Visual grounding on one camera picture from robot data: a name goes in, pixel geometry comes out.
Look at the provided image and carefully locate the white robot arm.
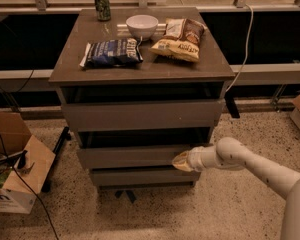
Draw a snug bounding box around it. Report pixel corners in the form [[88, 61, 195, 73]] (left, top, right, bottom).
[[172, 137, 300, 240]]

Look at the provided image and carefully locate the grey drawer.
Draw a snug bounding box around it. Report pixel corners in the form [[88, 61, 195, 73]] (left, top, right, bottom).
[[77, 127, 212, 169], [62, 100, 224, 132], [89, 166, 200, 187]]

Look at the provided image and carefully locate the yellow brown chip bag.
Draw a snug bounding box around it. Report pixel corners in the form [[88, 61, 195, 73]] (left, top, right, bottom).
[[150, 18, 207, 62]]

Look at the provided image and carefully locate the grey drawer cabinet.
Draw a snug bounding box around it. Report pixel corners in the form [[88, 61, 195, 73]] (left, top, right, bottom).
[[49, 8, 234, 189]]

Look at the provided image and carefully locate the blue chip bag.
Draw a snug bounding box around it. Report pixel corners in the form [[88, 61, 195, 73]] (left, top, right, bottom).
[[80, 38, 143, 68]]

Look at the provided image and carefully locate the green soda can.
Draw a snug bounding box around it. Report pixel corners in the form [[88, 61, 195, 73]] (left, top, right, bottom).
[[94, 0, 111, 21]]

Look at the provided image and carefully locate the grey bottom drawer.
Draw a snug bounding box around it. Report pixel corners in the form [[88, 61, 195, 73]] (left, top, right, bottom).
[[89, 166, 200, 187]]

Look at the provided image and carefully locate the white bowl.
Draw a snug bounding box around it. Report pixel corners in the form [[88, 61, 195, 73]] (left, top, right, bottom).
[[126, 15, 158, 40]]

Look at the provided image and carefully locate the white cable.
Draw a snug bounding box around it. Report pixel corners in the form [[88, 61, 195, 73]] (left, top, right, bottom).
[[224, 4, 255, 95]]

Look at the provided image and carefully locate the open cardboard box left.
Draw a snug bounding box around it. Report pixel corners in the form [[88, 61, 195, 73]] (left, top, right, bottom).
[[0, 112, 55, 214]]

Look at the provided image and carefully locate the black stand leg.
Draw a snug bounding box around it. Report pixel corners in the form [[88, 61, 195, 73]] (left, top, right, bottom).
[[42, 126, 71, 193]]

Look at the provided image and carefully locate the black cable on floor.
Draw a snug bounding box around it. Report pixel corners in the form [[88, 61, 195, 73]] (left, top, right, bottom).
[[0, 118, 60, 240]]

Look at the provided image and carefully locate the grey top drawer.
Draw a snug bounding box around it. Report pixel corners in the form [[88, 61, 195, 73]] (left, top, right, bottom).
[[62, 100, 224, 132]]

